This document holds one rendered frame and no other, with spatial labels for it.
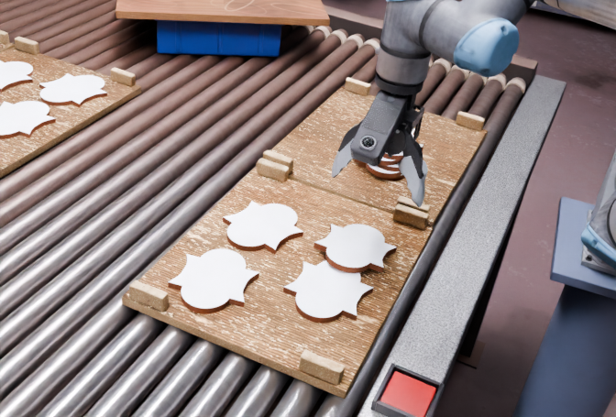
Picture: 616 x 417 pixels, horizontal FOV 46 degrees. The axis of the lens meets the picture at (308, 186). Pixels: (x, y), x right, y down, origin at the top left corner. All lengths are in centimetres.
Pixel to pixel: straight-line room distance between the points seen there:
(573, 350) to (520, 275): 126
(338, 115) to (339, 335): 66
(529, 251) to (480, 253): 165
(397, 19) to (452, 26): 9
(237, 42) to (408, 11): 87
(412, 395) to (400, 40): 48
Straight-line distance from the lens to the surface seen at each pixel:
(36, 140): 145
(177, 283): 108
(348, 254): 114
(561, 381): 162
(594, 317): 150
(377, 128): 104
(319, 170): 137
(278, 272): 112
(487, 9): 97
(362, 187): 134
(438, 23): 97
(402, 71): 104
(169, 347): 103
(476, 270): 124
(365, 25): 205
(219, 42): 181
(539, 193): 331
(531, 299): 271
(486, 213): 138
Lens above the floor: 167
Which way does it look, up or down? 34 degrees down
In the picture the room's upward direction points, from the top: 7 degrees clockwise
